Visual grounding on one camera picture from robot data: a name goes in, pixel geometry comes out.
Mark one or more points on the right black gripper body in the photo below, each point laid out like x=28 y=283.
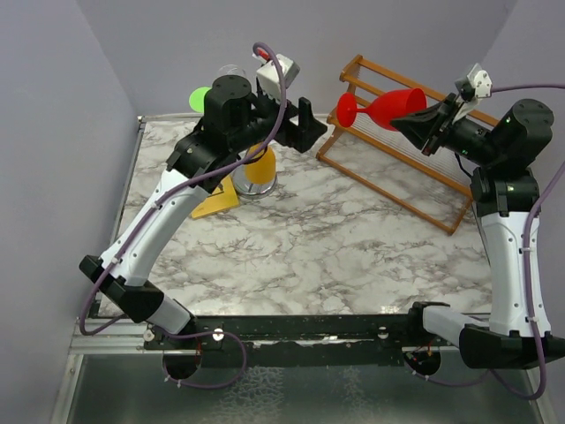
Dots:
x=466 y=137

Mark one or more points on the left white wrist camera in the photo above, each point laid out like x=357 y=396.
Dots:
x=267 y=77

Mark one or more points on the red plastic wine glass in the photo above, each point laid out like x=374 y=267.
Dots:
x=392 y=105

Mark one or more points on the chrome wine glass rack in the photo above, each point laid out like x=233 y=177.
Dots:
x=248 y=190

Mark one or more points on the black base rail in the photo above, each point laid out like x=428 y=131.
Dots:
x=296 y=340

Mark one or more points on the green plastic wine glass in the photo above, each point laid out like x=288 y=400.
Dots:
x=197 y=99

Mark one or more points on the yellow plastic wine glass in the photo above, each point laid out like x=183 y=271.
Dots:
x=262 y=168

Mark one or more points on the wooden shelf rack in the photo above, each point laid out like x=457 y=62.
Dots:
x=432 y=188

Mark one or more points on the clear wine glass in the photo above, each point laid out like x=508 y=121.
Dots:
x=231 y=69

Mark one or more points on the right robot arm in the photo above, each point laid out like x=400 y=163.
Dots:
x=504 y=191

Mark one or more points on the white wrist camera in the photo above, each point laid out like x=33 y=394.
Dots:
x=267 y=77
x=472 y=88

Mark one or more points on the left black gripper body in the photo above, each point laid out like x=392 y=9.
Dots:
x=264 y=119

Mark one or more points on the yellow book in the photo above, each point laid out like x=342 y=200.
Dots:
x=223 y=198

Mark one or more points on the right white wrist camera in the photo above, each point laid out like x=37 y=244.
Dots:
x=472 y=88

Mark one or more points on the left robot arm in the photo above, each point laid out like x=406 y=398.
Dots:
x=238 y=115

